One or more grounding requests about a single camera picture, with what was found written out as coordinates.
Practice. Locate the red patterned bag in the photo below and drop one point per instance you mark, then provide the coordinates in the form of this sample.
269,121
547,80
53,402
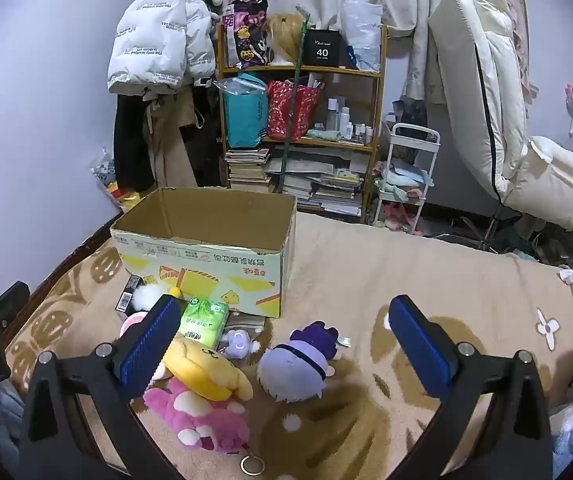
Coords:
289,110

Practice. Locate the crumpled white tissue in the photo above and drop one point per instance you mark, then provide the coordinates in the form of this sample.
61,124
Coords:
570,276

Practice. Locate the black hanging coat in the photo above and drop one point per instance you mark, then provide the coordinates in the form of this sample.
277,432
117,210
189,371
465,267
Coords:
129,145

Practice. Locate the white puffer jacket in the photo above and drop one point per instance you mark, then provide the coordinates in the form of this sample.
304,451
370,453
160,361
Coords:
156,35

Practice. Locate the white plastic bag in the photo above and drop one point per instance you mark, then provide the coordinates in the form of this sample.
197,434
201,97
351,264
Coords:
364,35

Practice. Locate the teal bag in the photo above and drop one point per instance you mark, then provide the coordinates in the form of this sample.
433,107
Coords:
244,115

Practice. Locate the small purple toy in bag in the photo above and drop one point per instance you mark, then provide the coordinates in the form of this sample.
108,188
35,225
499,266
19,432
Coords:
239,345

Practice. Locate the stack of books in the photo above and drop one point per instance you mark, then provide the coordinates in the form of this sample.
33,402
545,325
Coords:
246,170

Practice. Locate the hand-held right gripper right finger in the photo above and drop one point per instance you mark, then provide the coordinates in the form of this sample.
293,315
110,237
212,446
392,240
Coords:
419,345

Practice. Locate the black barcode packet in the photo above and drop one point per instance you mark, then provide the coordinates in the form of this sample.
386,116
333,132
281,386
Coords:
127,295

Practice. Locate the beige frilled curtain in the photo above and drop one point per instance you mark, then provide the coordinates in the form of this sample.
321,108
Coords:
421,60

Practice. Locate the yellow plush toy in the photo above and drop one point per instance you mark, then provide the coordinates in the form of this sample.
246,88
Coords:
206,370

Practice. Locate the wooden shelf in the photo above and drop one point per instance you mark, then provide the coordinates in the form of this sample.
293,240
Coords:
374,110

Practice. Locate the pink plush toy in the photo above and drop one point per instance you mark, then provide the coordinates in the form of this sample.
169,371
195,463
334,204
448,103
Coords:
216,425

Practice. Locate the beige hanging coat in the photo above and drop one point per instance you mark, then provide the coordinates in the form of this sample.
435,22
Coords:
171,150

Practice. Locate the printed cardboard box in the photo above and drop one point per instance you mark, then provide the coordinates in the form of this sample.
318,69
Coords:
206,265

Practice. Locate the purple-haired plush doll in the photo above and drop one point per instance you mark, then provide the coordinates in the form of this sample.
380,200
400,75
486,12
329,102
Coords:
291,370

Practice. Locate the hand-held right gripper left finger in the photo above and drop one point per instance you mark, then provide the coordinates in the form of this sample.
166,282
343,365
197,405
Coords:
149,340

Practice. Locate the group of cosmetic bottles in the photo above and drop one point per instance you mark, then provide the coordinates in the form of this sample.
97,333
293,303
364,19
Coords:
346,120

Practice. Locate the black box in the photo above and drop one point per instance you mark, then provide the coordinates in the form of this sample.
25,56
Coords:
322,50

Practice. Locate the light blue plush toy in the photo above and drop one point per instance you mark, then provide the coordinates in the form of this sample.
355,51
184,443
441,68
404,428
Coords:
409,176

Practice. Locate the plastic bag of clutter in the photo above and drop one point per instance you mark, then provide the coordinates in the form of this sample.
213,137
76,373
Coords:
111,180

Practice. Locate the printed tote bag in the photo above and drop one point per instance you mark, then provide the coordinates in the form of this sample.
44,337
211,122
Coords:
246,35

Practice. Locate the green tissue pack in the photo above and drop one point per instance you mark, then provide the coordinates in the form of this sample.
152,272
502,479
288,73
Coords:
204,322

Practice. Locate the green pole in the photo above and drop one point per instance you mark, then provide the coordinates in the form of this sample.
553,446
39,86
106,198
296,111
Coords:
292,110

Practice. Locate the white trolley cart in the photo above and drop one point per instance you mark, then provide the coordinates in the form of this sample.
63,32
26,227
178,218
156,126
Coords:
431,160

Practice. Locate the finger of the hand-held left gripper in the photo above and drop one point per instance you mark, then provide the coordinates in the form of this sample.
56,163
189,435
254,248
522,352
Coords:
9,300

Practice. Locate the cream padded chair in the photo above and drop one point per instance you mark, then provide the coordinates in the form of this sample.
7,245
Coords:
471,85

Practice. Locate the blonde wig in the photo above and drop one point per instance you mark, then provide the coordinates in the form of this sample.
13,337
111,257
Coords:
284,35

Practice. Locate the pale pink soft pad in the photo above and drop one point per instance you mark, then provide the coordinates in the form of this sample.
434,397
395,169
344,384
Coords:
134,324

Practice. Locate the pile of books and papers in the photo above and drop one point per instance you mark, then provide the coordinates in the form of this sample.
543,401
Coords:
326,185

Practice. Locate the pile of small plush toys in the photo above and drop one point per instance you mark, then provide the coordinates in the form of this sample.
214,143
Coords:
396,215

